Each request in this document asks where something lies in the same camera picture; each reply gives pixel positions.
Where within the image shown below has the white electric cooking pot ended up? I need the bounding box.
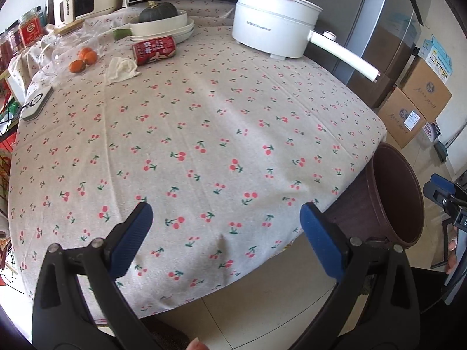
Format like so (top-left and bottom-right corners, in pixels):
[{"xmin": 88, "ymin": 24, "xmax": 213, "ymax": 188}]
[{"xmin": 232, "ymin": 0, "xmax": 380, "ymax": 83}]

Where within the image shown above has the person's dark clothing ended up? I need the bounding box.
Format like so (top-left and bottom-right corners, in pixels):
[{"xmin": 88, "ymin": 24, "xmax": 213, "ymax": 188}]
[{"xmin": 410, "ymin": 266, "xmax": 467, "ymax": 316}]

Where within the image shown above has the grey cleaning tool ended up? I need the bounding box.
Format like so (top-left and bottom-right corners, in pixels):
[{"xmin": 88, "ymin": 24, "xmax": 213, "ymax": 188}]
[{"xmin": 434, "ymin": 124, "xmax": 467, "ymax": 163}]

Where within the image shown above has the blue and white box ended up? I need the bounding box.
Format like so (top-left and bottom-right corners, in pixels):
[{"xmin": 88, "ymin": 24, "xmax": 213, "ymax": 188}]
[{"xmin": 423, "ymin": 34, "xmax": 455, "ymax": 84}]

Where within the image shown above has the red drink can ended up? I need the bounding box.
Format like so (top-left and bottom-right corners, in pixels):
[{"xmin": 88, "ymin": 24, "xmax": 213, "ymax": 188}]
[{"xmin": 132, "ymin": 36, "xmax": 177, "ymax": 67}]

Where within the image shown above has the person's right hand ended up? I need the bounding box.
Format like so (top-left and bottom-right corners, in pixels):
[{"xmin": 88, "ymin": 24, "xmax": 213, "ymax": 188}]
[{"xmin": 445, "ymin": 237, "xmax": 459, "ymax": 276}]

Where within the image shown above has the white oval baking dish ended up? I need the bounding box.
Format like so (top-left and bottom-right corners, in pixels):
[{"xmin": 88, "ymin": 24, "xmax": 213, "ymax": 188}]
[{"xmin": 129, "ymin": 9, "xmax": 188, "ymax": 38}]

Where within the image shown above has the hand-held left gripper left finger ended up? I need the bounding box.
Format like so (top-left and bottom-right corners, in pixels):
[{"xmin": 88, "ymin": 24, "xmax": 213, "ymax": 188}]
[{"xmin": 32, "ymin": 201, "xmax": 154, "ymax": 350}]

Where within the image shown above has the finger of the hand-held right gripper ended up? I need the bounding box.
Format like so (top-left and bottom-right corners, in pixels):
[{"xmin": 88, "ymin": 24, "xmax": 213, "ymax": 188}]
[{"xmin": 423, "ymin": 173, "xmax": 467, "ymax": 212}]

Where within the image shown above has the white device with round dial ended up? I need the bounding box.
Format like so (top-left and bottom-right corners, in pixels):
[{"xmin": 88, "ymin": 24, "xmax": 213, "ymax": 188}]
[{"xmin": 22, "ymin": 87, "xmax": 54, "ymax": 122}]

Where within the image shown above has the crumpled white tissue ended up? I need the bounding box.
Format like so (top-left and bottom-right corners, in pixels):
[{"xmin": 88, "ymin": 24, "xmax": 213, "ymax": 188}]
[{"xmin": 105, "ymin": 57, "xmax": 141, "ymax": 85}]

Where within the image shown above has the red label jar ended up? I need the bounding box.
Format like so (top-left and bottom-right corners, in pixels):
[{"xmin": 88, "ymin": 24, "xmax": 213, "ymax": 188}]
[{"xmin": 18, "ymin": 12, "xmax": 48, "ymax": 46}]

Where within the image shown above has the cherry print tablecloth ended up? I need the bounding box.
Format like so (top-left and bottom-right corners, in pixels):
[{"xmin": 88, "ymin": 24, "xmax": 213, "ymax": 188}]
[{"xmin": 7, "ymin": 0, "xmax": 387, "ymax": 314}]

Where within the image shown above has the brown trash bin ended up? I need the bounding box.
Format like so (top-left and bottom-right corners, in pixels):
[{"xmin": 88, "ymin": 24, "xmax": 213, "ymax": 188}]
[{"xmin": 323, "ymin": 142, "xmax": 426, "ymax": 249}]

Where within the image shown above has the dark green pumpkin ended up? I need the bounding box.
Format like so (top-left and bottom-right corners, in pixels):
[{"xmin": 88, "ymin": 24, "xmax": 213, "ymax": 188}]
[{"xmin": 139, "ymin": 2, "xmax": 179, "ymax": 24}]

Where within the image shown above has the cardboard box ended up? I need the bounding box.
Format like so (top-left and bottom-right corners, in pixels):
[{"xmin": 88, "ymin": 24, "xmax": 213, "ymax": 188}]
[
  {"xmin": 377, "ymin": 87, "xmax": 426, "ymax": 150},
  {"xmin": 399, "ymin": 58, "xmax": 453, "ymax": 125}
]

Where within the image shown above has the white plate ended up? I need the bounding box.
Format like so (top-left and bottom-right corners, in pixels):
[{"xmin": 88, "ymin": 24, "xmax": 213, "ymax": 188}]
[
  {"xmin": 130, "ymin": 22, "xmax": 196, "ymax": 43},
  {"xmin": 129, "ymin": 18, "xmax": 194, "ymax": 41}
]

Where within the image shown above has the grey refrigerator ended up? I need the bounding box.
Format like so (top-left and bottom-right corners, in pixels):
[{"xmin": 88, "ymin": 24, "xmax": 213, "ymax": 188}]
[{"xmin": 295, "ymin": 0, "xmax": 438, "ymax": 108}]

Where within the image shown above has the clear jar of red snacks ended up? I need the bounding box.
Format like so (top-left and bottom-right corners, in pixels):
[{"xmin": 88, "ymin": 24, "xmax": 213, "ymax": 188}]
[{"xmin": 0, "ymin": 29, "xmax": 22, "ymax": 59}]

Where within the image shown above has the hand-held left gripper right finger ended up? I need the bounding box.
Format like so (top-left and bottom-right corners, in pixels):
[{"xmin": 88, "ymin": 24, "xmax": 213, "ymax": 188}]
[{"xmin": 292, "ymin": 202, "xmax": 422, "ymax": 350}]

